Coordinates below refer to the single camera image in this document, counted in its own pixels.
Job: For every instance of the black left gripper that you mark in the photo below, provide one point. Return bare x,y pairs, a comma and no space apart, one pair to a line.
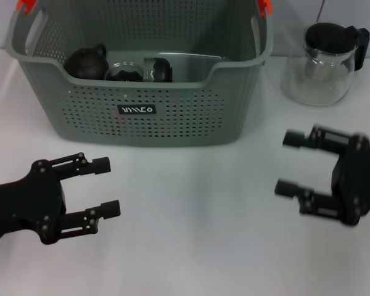
24,203

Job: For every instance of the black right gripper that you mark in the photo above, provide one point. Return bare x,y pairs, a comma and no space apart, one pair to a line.
357,182

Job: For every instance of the grey perforated storage bin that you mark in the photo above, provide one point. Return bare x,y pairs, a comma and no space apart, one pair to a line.
172,117

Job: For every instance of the orange bin clip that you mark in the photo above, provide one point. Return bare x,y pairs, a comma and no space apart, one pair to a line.
264,6
26,5

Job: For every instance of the glass pitcher black lid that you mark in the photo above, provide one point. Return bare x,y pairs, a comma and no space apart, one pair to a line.
317,86

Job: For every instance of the dark clay teapot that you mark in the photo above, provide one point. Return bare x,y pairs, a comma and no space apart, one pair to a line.
86,64

